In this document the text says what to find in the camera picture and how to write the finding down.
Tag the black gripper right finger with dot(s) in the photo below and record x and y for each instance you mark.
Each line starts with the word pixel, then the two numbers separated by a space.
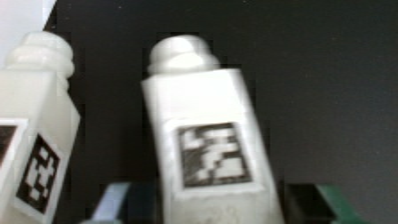
pixel 316 206

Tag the white table leg with tag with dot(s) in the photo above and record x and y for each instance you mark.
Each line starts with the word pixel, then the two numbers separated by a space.
pixel 216 183

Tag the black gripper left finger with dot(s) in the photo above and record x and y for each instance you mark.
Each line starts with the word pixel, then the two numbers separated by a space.
pixel 126 204

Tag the white square tabletop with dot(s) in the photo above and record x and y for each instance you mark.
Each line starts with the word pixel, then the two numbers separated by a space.
pixel 23 17

